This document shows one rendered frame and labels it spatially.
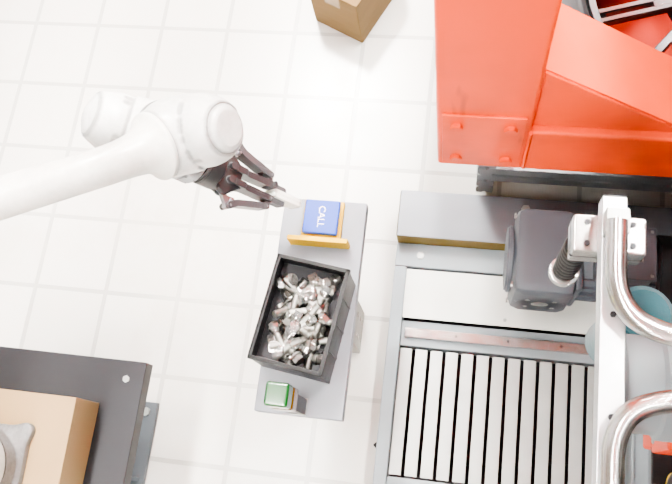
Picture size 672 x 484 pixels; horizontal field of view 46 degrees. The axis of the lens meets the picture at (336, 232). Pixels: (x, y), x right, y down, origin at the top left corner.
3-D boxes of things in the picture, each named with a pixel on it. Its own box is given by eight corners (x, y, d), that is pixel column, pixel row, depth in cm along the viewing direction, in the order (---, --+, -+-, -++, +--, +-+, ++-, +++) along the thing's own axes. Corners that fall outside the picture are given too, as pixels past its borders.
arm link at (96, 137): (144, 179, 134) (188, 179, 125) (61, 145, 123) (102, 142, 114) (162, 119, 136) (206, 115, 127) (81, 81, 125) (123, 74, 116)
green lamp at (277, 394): (290, 410, 131) (286, 407, 127) (267, 407, 132) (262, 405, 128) (294, 385, 132) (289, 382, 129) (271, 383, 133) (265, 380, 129)
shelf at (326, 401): (344, 422, 149) (342, 420, 146) (257, 412, 152) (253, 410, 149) (368, 208, 162) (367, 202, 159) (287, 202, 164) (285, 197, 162)
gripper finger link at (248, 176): (217, 172, 141) (218, 164, 141) (263, 191, 148) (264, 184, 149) (231, 168, 138) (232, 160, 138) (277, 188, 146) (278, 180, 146)
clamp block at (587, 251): (638, 266, 103) (647, 255, 98) (566, 261, 105) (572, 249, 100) (638, 230, 105) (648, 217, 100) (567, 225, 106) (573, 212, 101)
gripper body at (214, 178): (188, 142, 139) (229, 160, 145) (180, 187, 136) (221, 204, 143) (215, 133, 134) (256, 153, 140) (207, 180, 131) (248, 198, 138)
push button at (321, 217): (337, 237, 157) (336, 234, 155) (303, 235, 158) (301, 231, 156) (342, 204, 159) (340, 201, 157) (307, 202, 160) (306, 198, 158)
